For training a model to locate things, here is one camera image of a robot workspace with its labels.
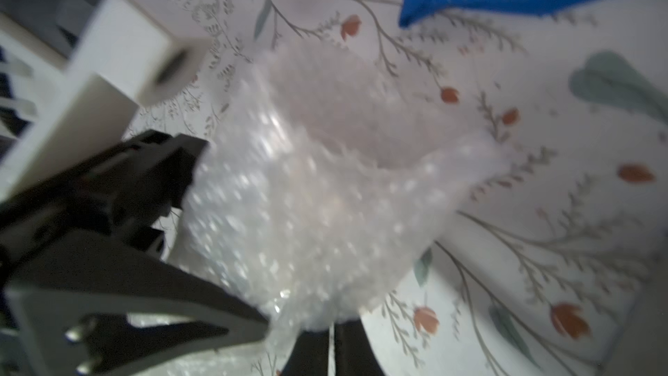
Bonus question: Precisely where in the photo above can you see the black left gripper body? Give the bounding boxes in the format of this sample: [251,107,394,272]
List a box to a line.
[1,131,208,280]

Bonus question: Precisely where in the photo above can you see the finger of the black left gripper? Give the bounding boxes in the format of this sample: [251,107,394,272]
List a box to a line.
[1,229,268,375]

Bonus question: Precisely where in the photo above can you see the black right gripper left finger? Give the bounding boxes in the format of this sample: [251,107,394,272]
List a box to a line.
[281,330,330,376]

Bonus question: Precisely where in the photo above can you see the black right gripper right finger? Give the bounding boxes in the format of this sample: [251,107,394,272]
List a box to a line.
[334,320,384,376]

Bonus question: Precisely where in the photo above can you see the clear bubble wrap sheet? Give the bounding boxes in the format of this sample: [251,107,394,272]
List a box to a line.
[168,41,509,346]

